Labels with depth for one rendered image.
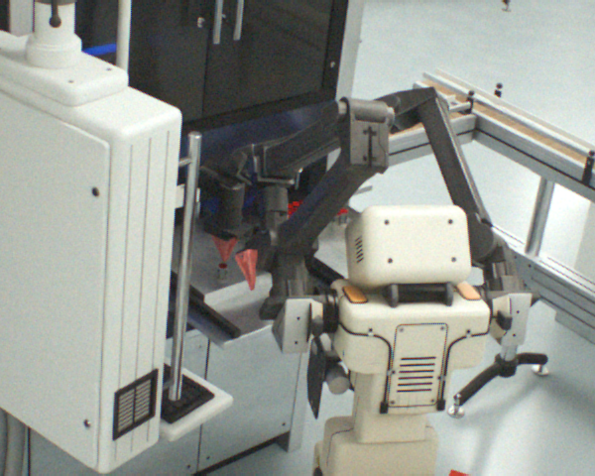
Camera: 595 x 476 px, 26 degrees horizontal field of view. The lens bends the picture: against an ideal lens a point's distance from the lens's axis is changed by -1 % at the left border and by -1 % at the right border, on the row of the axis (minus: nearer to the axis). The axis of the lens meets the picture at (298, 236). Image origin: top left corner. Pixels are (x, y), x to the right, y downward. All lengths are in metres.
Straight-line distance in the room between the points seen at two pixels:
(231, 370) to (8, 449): 0.90
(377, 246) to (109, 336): 0.52
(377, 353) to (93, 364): 0.53
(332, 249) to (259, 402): 0.66
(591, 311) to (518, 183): 1.94
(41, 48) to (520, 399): 2.52
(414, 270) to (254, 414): 1.46
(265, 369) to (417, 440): 1.15
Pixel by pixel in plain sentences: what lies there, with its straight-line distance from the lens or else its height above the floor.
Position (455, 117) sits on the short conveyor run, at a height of 0.93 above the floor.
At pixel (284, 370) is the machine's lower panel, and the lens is 3.70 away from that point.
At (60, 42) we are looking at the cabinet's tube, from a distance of 2.30.
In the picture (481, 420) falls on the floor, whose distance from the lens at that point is 4.22.
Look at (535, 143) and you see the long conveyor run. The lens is 3.90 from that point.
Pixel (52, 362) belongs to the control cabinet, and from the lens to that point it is 2.50.
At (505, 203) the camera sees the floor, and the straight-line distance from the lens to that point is 5.62.
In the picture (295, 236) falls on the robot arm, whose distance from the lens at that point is 2.37.
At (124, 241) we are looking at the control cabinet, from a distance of 2.26.
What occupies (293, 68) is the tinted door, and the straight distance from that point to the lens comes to 3.19.
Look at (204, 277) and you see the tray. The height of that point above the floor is 0.88.
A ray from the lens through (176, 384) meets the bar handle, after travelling 2.61.
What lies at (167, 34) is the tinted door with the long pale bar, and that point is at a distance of 2.90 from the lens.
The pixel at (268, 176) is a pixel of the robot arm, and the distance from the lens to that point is 2.51.
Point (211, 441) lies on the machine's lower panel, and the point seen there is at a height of 0.18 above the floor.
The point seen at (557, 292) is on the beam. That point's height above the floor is 0.50.
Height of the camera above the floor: 2.46
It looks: 29 degrees down
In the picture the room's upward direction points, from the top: 7 degrees clockwise
